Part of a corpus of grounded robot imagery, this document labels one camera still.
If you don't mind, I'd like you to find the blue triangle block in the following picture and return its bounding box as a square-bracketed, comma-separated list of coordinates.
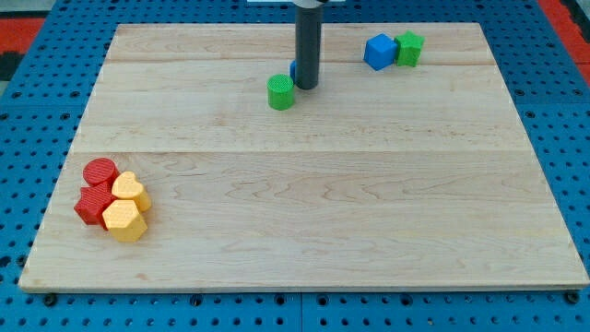
[289, 60, 297, 82]

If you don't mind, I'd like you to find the blue cube block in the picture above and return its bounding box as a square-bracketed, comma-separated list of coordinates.
[363, 33, 398, 71]

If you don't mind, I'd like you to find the green cylinder block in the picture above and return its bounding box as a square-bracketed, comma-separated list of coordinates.
[266, 74, 294, 111]

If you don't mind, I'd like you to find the light wooden board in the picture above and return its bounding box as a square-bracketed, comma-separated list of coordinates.
[19, 23, 589, 293]

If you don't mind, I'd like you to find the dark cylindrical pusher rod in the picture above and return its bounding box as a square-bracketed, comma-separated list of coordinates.
[293, 0, 323, 89]

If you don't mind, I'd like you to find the green star block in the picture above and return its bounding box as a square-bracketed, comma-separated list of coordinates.
[394, 30, 425, 67]

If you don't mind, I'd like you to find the yellow heart block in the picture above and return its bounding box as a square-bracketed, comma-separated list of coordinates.
[112, 171, 152, 212]

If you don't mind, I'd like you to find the yellow hexagon block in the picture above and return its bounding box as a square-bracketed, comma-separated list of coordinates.
[102, 199, 148, 243]

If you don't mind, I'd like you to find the red cylinder block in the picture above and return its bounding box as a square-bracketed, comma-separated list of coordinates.
[82, 158, 120, 187]

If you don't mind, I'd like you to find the red star block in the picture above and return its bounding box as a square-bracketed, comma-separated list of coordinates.
[74, 183, 116, 231]

